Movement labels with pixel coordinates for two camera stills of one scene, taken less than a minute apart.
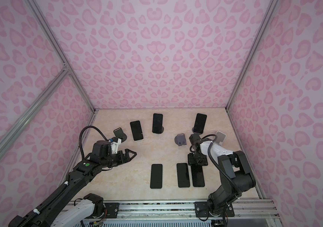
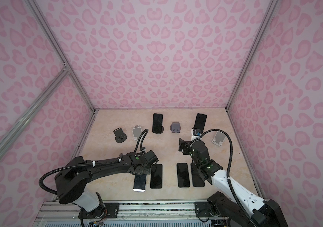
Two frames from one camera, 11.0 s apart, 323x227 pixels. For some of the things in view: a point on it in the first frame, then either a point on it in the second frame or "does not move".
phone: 157,127 does not move
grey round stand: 119,134 does not move
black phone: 183,178 does not move
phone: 136,130 to 140,183
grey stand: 180,139 to 175,127
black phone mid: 198,176 does not move
